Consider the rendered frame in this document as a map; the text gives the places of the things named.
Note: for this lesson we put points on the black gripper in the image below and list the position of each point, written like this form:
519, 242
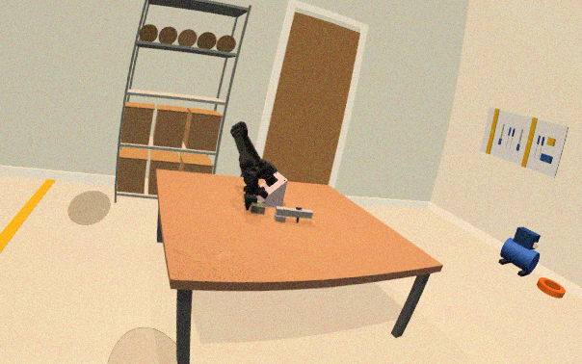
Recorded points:
250, 195

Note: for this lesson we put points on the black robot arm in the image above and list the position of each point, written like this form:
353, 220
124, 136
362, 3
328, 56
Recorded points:
251, 164

